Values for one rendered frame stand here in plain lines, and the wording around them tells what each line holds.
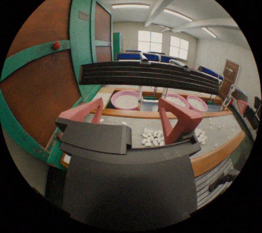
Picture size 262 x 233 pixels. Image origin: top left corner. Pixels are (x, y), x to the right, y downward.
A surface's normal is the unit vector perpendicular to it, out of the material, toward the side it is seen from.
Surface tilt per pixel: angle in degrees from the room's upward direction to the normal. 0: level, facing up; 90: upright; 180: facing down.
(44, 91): 90
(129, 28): 90
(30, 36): 90
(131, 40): 90
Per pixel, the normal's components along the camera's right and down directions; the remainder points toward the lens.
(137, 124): 0.00, -0.80
